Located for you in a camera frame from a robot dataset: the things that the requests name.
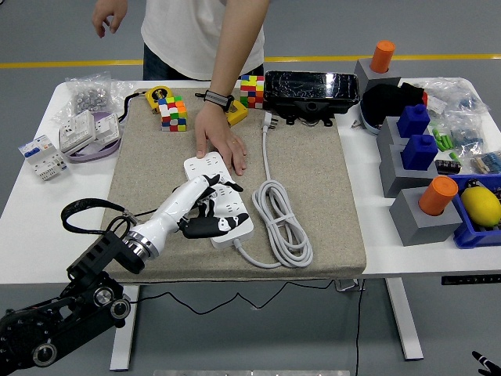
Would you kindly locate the black component strip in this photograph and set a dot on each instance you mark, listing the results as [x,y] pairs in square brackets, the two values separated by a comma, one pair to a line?
[448,166]

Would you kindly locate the person's left hand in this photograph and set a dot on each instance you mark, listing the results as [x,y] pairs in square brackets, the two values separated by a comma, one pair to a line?
[219,133]

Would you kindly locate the person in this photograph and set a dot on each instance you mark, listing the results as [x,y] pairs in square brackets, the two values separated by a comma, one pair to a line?
[184,35]

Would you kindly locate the white power strip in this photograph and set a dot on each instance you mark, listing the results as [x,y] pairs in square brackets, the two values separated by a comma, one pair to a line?
[207,168]

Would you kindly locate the yellow lemon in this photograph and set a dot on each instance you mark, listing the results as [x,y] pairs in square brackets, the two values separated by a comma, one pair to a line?
[481,205]

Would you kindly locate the colourful puzzle cube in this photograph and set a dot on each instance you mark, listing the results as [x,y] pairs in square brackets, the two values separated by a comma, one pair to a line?
[252,92]
[172,113]

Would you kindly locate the black table control panel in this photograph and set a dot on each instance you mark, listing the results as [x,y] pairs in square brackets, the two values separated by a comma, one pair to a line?
[469,280]

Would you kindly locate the black device cracked glossy top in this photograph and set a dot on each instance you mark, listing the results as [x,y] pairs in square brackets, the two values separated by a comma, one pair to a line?
[309,88]

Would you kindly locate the blue plastic bin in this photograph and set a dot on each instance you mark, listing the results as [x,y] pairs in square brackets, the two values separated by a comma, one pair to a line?
[467,235]

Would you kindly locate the black cloth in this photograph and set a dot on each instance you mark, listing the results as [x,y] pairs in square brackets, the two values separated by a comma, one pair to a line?
[381,103]

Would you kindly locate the small metal bracket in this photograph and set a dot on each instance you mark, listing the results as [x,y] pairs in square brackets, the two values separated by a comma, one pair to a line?
[355,124]

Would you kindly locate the clear bag of metal nuts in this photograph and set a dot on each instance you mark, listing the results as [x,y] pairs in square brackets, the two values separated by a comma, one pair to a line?
[88,98]

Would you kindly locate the blue block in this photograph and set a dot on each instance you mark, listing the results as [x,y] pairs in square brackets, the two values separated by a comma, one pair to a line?
[413,121]
[419,152]

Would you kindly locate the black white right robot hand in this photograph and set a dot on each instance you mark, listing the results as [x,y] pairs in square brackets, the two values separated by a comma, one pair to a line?
[492,362]

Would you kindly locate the white blue circuit breaker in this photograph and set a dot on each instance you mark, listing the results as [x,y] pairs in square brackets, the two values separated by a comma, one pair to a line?
[41,152]

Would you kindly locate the white blue dish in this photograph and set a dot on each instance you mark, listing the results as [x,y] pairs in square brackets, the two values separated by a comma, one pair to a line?
[368,124]

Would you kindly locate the person's left forearm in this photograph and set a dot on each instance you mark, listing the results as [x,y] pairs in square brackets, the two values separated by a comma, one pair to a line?
[235,47]

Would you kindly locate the clear bag of blue parts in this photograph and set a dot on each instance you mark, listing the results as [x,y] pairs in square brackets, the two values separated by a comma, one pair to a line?
[454,96]
[466,135]

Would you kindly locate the white table leg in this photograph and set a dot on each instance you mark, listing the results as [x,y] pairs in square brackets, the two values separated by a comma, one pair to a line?
[125,344]
[405,321]

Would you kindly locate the square yellow tape measure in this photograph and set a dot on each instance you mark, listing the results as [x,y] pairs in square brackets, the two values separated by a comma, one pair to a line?
[239,113]

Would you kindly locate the round yellow tape measure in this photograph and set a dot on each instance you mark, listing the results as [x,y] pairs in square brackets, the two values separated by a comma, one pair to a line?
[154,96]

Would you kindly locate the lilac tape roll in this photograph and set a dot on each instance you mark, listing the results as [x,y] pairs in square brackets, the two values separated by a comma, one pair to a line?
[94,155]

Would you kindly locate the grey block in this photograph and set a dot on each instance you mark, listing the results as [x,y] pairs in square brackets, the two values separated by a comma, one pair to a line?
[422,231]
[387,135]
[366,74]
[395,180]

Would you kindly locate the small black white toy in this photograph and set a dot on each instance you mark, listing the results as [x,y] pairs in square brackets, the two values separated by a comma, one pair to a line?
[473,183]

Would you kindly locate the grey-brown mat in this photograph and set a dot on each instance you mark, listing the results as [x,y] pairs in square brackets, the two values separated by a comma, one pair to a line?
[313,176]

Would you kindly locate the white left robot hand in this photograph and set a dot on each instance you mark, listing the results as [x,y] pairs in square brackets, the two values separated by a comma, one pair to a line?
[176,207]

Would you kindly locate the person's right hand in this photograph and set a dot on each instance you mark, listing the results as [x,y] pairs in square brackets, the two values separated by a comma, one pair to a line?
[111,11]

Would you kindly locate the clear bag of resistors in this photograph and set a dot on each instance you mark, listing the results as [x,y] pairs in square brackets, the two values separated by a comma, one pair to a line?
[487,162]

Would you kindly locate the black wristwatch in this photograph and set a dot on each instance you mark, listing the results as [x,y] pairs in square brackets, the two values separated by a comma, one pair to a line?
[217,98]

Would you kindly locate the green plastic pegs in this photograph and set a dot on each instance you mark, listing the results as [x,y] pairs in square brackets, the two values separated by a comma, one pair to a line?
[443,141]

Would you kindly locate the white wall socket panel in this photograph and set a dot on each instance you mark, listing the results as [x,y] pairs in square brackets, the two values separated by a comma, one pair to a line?
[106,127]
[76,131]

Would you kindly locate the orange cylinder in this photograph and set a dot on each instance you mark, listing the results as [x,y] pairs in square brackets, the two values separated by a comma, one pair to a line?
[438,196]
[383,56]

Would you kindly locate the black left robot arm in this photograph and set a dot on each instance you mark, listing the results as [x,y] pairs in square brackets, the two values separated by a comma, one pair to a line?
[98,254]

